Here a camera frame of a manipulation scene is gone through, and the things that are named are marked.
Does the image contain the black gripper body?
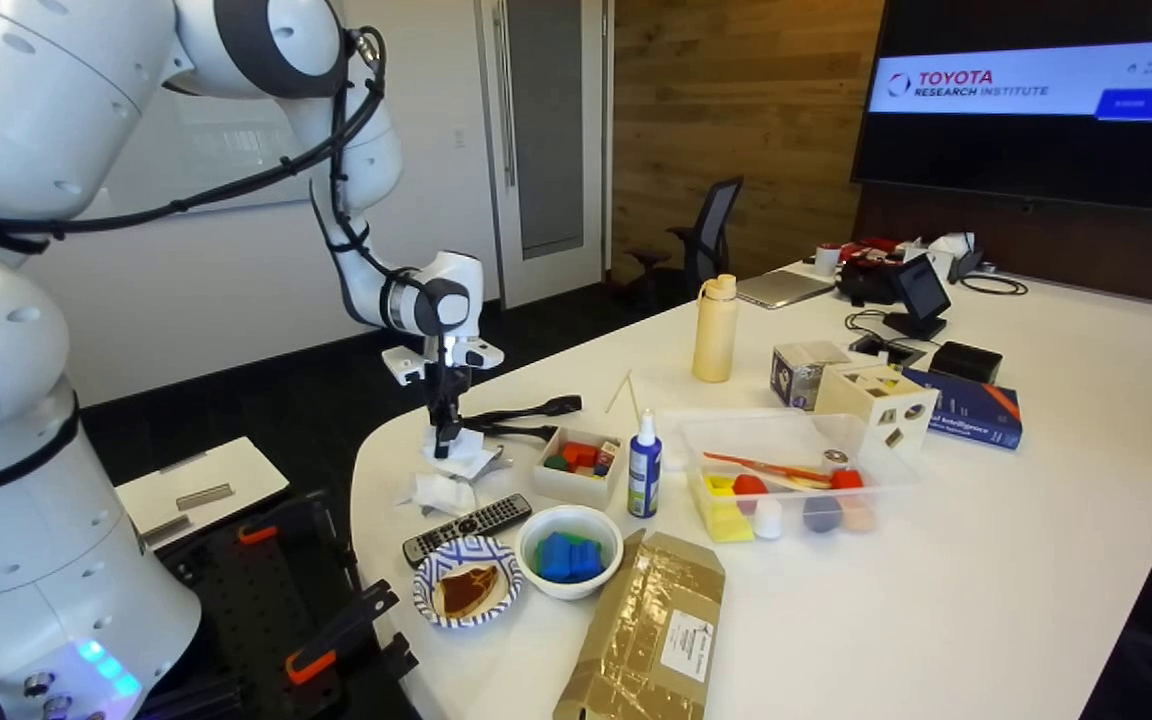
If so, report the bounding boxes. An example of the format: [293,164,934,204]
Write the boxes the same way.
[422,357,471,410]

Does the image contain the black remote control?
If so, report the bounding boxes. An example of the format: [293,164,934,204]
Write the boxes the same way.
[399,491,537,572]

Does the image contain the crumpled white paper towel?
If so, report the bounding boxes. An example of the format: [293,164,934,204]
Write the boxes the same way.
[409,471,481,523]

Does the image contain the black tongs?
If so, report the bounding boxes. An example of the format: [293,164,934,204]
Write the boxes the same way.
[456,394,588,445]

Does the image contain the small box of coloured blocks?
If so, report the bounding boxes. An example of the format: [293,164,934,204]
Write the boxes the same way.
[533,425,630,512]

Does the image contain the blue bowl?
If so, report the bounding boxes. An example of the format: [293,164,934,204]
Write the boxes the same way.
[513,501,630,606]

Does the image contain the brown food slice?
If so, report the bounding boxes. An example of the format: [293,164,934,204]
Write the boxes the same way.
[437,566,503,621]

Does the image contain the blue patterned plate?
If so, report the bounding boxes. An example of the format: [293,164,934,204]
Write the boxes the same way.
[409,537,528,635]

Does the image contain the blue toy pieces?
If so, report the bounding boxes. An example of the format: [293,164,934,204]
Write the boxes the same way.
[528,527,610,585]

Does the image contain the white glue bottle blue cap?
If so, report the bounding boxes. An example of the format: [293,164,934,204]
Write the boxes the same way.
[623,414,669,523]

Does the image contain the white board with metal bars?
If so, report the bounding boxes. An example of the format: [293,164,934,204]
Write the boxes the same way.
[114,434,293,557]

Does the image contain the white door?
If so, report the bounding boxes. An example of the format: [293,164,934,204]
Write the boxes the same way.
[471,0,618,311]

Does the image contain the black mounting plate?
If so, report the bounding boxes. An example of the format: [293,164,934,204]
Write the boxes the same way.
[147,484,425,720]

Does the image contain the cream plastic bottle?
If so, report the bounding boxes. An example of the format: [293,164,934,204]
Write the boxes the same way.
[690,274,742,389]

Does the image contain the black mesh office chair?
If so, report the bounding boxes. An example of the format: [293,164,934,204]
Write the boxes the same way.
[642,173,750,300]

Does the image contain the orange toy stick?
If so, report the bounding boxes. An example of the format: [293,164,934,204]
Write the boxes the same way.
[700,448,832,487]

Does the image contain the clear plastic container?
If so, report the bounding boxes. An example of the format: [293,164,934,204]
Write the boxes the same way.
[663,405,921,548]

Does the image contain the silver laptop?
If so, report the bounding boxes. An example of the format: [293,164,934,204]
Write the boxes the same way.
[733,264,843,311]

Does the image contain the blue toy ball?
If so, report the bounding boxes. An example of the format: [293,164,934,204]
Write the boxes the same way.
[802,491,849,537]

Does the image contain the black bag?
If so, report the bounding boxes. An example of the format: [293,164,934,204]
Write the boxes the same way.
[835,253,912,310]

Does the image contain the black phone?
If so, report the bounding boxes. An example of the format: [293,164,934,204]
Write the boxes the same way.
[849,333,929,367]

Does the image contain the red object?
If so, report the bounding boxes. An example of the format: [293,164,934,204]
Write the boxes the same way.
[835,236,903,268]

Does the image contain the black tablet on stand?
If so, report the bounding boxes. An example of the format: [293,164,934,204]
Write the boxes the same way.
[886,253,958,343]

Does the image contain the blue cardboard box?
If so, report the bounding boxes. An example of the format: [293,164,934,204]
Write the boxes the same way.
[903,366,1028,452]

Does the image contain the small black box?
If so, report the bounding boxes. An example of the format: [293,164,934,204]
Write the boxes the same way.
[929,339,1007,384]

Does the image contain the white device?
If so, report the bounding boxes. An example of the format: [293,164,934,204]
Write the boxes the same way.
[926,227,989,286]

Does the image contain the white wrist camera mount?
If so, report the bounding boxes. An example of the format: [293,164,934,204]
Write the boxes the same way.
[380,338,507,394]

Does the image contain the black clamp orange handle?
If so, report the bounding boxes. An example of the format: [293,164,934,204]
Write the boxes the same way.
[229,491,340,567]
[279,575,409,692]

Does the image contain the wall whiteboard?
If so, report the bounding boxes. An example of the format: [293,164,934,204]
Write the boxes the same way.
[131,77,354,224]

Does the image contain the grey coiled cable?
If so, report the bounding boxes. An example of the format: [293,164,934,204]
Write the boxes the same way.
[959,268,1038,300]

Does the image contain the wall television screen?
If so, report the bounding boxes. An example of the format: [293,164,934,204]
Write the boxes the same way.
[853,0,1152,219]

